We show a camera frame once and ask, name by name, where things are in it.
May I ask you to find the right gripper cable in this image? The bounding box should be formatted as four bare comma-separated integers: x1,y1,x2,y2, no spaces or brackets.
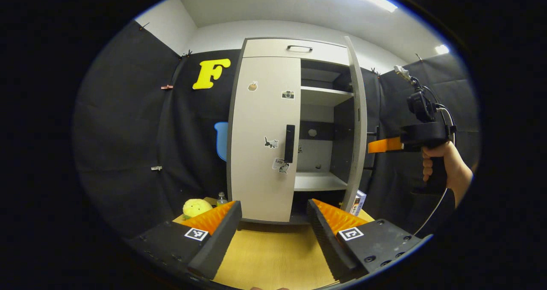
410,78,458,237

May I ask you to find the grey cabinet drawer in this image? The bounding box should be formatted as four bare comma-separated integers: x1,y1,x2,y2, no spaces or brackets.
241,38,351,66

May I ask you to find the small printed cardboard box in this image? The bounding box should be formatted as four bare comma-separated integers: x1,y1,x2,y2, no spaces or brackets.
350,189,367,216

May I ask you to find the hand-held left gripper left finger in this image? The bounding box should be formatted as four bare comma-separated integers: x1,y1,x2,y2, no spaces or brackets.
126,200,243,281

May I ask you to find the white cabinet shelf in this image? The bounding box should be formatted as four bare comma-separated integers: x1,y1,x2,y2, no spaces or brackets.
300,86,354,107
294,172,347,192

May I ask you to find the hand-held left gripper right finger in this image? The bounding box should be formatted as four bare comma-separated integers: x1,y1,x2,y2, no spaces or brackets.
306,198,428,283

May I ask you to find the grey cabinet door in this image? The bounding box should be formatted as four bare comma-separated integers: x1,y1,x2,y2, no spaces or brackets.
342,36,368,213
229,56,302,223

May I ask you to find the black backdrop cloth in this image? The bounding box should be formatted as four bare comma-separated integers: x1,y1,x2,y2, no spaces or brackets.
73,20,481,239

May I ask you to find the grey double-door shoe cabinet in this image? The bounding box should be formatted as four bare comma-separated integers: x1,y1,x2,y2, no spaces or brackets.
226,36,368,225

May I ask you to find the yellow plush toy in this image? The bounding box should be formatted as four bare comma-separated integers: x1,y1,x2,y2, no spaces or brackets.
182,198,213,220

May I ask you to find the black door handle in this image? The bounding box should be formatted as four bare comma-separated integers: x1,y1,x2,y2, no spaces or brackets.
285,124,296,163
363,127,381,171

